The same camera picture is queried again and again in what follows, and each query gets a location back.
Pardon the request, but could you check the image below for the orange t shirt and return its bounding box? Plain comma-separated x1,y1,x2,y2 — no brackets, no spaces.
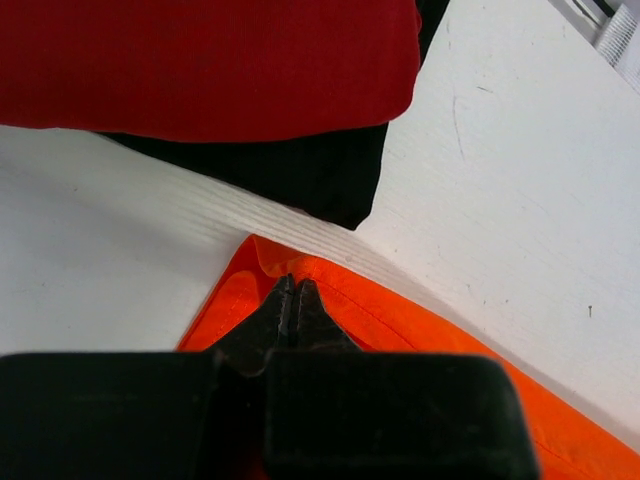
178,235,639,479

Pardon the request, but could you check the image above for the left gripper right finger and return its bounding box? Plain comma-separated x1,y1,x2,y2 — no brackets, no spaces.
292,279,362,353

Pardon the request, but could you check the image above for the folded red t shirt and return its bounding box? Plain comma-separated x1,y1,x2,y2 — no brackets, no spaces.
1,1,421,142

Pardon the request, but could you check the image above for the white label strip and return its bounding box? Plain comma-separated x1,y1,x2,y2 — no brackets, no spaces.
594,1,639,92

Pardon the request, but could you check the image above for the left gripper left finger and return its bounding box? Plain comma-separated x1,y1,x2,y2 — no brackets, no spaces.
214,275,295,375

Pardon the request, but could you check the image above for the folded black t shirt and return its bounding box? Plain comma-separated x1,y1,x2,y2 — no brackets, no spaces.
106,1,447,230

